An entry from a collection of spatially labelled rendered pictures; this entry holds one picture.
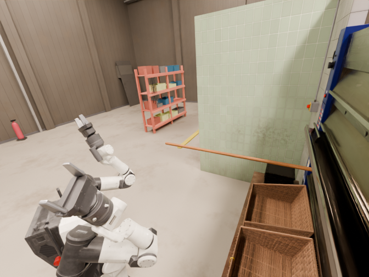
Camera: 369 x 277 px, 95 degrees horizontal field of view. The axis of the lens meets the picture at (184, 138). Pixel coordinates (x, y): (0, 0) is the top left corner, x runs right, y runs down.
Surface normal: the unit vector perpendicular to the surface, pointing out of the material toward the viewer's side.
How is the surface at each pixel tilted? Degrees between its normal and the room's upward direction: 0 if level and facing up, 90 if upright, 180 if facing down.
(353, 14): 90
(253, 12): 90
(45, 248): 90
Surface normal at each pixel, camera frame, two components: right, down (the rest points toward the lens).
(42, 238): 0.46, 0.36
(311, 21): -0.49, 0.38
